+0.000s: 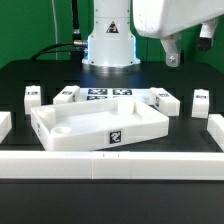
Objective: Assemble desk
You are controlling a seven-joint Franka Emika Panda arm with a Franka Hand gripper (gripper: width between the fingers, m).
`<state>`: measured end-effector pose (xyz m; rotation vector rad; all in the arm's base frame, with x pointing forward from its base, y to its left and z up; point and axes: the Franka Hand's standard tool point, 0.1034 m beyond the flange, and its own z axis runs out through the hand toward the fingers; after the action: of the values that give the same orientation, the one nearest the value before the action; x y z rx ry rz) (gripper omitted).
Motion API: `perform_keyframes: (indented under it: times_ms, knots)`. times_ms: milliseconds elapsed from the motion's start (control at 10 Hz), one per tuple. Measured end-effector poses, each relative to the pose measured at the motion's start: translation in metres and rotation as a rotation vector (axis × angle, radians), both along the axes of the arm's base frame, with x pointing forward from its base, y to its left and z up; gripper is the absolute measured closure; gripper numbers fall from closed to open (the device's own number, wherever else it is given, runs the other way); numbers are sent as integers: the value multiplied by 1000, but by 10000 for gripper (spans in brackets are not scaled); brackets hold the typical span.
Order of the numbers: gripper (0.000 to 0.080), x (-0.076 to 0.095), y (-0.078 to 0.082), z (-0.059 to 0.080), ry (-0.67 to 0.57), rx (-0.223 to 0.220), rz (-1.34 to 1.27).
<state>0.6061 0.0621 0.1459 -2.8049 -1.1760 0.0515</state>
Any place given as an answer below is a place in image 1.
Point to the white front rail barrier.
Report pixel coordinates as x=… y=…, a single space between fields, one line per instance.
x=111 y=165

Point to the white desk top tray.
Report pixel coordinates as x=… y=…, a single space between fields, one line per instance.
x=97 y=124

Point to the marker tag sheet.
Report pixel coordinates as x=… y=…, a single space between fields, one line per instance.
x=107 y=93

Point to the left white barrier block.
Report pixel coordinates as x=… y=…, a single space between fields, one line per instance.
x=5 y=124

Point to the white barrier block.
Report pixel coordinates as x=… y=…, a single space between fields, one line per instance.
x=215 y=127
x=5 y=124

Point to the right white barrier block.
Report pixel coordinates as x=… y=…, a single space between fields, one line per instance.
x=215 y=127

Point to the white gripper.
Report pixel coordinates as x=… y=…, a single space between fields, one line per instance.
x=164 y=18

